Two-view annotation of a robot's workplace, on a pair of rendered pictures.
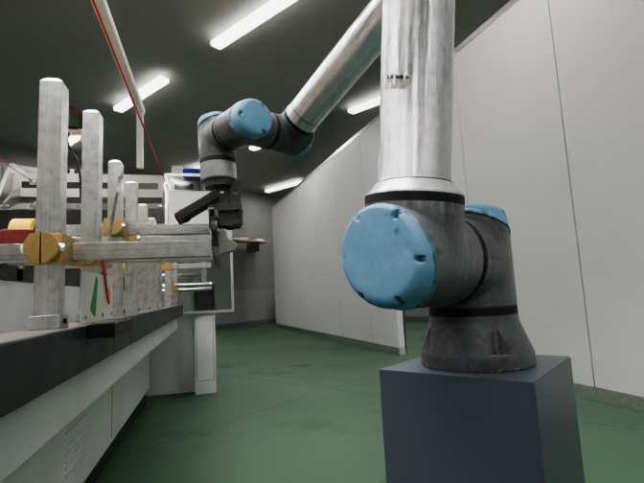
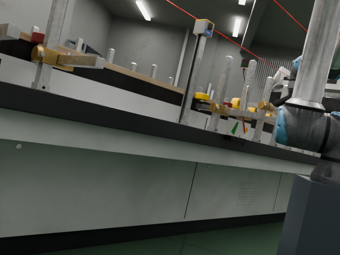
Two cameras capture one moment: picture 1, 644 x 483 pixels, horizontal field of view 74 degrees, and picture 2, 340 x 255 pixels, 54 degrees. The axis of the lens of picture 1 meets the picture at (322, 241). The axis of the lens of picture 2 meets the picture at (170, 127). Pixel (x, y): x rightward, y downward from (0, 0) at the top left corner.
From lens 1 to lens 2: 1.10 m
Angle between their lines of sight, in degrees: 58
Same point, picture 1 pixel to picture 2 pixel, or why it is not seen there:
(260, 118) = not seen: hidden behind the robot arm
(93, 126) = (251, 66)
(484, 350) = (320, 173)
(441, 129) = (308, 81)
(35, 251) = (211, 108)
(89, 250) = (227, 110)
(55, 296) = (214, 122)
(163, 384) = not seen: hidden behind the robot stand
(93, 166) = (248, 81)
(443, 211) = (297, 111)
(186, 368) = not seen: outside the picture
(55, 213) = (219, 97)
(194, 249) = (255, 115)
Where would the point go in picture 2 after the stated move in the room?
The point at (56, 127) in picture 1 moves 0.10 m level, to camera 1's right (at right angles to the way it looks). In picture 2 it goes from (225, 72) to (238, 71)
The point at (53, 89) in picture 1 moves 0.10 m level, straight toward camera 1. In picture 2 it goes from (227, 59) to (221, 54)
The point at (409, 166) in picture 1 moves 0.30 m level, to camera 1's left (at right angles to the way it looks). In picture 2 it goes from (294, 93) to (241, 91)
